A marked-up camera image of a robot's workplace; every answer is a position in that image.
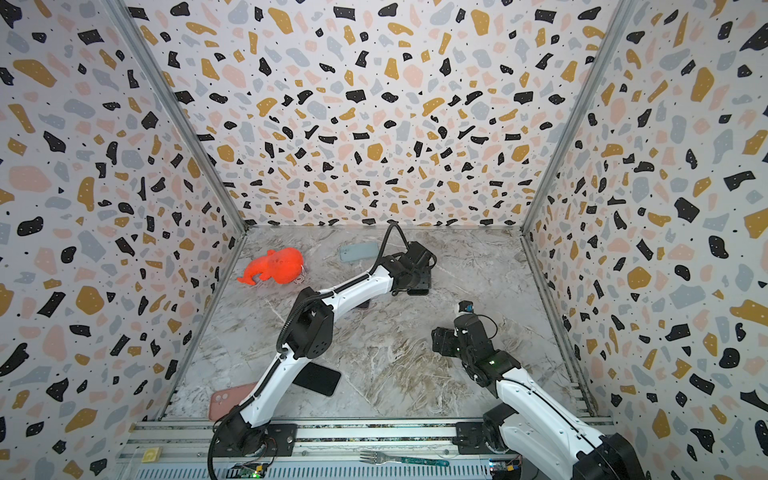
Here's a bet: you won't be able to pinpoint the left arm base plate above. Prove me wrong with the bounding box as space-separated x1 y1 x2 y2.
211 421 297 458

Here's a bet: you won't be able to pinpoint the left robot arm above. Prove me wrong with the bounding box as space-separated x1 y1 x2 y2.
210 241 437 456

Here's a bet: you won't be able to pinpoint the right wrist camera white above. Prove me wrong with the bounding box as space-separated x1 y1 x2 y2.
458 300 475 315

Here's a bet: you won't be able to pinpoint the silver fork green handle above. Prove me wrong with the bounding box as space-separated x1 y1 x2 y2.
359 451 450 468

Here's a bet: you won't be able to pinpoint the circuit board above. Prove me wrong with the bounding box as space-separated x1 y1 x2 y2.
231 463 268 479
489 460 521 480

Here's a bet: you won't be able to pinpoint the aluminium rail frame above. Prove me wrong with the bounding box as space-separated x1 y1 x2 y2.
113 418 637 480

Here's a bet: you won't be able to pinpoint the yellow sticker tag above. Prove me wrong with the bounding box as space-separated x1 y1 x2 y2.
141 447 162 463

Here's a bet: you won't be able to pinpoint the right circuit board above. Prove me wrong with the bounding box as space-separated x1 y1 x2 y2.
489 460 521 480

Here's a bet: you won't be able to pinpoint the pink phone case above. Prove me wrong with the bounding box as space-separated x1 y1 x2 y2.
208 383 256 421

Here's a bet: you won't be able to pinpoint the red plush toy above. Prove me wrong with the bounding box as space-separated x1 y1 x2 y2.
237 247 304 285

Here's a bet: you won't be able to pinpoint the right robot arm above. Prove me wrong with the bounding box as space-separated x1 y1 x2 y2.
431 312 645 479

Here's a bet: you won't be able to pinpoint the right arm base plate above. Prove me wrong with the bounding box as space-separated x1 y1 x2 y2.
451 421 494 455

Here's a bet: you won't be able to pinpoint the light blue phone case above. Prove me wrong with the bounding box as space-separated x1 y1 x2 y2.
339 242 380 263

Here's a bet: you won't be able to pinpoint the left circuit board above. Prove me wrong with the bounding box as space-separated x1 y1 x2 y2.
231 463 268 479

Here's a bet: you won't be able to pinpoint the black phone left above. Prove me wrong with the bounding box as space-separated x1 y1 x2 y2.
293 362 342 397

